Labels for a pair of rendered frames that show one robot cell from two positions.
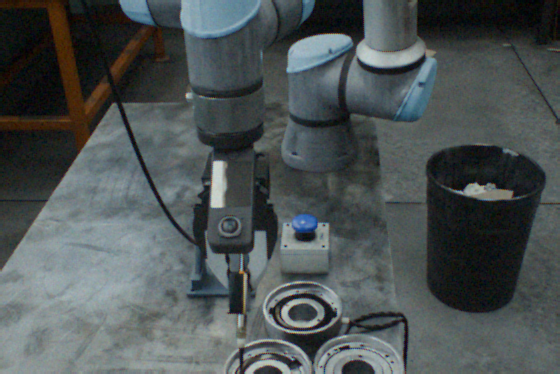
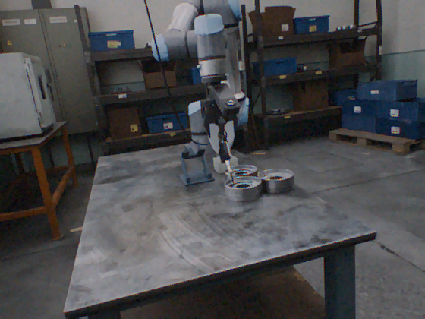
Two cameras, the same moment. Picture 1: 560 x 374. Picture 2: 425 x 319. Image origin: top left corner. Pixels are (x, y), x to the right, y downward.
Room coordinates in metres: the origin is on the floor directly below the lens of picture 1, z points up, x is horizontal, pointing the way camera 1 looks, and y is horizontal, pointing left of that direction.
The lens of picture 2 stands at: (-0.22, 0.39, 1.15)
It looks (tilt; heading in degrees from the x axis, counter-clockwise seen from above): 15 degrees down; 341
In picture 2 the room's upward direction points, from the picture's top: 6 degrees counter-clockwise
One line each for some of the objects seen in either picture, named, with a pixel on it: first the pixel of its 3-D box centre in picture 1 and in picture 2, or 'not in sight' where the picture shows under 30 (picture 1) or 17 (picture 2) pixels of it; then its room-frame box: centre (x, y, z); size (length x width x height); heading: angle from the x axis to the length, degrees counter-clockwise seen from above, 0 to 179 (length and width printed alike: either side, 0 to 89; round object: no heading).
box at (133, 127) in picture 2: not in sight; (124, 121); (4.33, -0.02, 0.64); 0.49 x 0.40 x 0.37; 90
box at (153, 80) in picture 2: not in sight; (158, 74); (4.29, -0.54, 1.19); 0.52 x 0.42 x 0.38; 85
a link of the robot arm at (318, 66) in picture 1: (323, 74); (203, 115); (1.21, -0.09, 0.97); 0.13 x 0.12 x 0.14; 63
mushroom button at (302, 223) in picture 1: (305, 233); not in sight; (0.87, -0.03, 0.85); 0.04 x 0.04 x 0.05
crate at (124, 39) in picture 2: not in sight; (111, 42); (4.35, -0.04, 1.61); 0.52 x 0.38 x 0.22; 88
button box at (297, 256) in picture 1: (305, 244); (225, 163); (0.88, -0.03, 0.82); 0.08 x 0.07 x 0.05; 175
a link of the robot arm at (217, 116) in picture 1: (225, 104); (212, 69); (0.67, 0.05, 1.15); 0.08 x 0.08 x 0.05
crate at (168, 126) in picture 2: not in sight; (166, 121); (4.31, -0.56, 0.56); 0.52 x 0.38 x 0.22; 82
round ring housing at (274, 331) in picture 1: (302, 317); (241, 175); (0.72, -0.02, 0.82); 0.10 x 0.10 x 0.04
